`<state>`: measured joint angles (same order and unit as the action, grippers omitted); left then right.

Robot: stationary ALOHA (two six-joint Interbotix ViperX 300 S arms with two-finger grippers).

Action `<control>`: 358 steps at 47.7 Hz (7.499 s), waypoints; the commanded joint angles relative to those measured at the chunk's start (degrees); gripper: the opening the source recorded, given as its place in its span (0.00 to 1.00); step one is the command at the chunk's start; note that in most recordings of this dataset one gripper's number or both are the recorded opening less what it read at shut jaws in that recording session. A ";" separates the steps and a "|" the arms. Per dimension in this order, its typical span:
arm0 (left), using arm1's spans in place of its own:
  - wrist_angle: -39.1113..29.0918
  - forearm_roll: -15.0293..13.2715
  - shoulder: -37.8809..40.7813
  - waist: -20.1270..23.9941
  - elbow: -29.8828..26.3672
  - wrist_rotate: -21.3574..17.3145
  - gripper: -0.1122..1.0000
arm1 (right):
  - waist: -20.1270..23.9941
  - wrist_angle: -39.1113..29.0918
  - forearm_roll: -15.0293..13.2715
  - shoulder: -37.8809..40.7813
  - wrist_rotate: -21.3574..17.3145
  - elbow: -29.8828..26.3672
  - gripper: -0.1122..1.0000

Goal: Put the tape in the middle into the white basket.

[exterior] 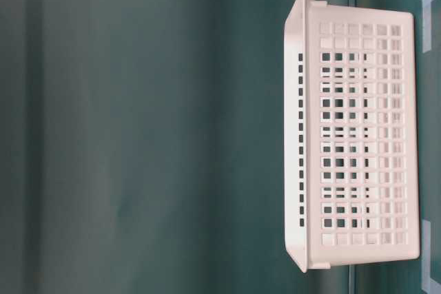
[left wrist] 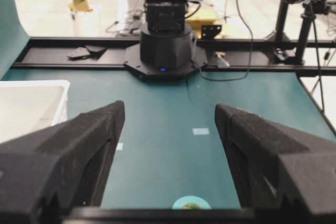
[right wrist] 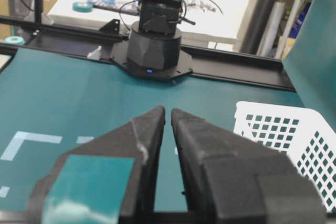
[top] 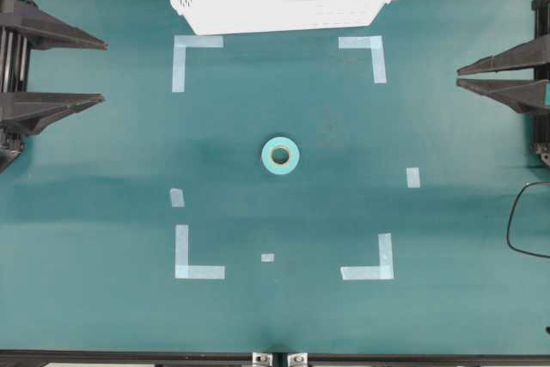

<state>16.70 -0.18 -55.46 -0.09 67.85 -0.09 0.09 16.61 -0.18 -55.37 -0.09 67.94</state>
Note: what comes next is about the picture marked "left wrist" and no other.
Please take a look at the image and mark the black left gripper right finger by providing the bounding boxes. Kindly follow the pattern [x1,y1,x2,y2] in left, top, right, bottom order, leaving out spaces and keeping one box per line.
[215,104,335,216]

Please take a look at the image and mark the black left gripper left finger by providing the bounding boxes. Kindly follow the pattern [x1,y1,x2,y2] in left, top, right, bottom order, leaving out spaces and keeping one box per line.
[1,100,125,223]

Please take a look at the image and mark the teal tape roll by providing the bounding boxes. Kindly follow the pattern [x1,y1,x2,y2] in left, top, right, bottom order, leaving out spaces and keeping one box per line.
[172,196,211,210]

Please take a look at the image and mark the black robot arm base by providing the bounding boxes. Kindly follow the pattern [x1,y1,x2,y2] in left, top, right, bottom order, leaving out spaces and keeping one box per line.
[124,24,208,81]

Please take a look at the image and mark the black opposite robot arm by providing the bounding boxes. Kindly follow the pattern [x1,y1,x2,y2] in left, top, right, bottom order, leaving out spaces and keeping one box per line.
[1,0,335,223]

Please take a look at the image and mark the small tape marker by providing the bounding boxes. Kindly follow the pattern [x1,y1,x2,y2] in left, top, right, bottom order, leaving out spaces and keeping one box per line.
[116,143,123,151]
[192,128,209,135]

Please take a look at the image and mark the white perforated plastic basket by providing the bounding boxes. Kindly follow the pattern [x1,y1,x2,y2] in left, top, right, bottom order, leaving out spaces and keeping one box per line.
[1,80,70,143]

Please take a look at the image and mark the cardboard box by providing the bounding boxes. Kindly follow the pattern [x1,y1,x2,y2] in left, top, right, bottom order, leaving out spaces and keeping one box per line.
[68,0,93,13]

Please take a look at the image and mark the yellow box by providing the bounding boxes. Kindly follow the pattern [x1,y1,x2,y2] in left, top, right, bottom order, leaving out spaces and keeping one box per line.
[186,8,217,38]

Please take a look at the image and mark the black flat bracket pieces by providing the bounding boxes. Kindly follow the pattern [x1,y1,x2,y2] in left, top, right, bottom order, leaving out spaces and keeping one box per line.
[67,45,107,61]

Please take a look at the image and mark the black aluminium frame rail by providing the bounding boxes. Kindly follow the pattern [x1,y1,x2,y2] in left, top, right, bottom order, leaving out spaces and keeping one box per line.
[11,37,335,80]

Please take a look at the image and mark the black cable on table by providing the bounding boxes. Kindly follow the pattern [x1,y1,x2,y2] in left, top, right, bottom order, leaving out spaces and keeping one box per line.
[191,0,254,81]

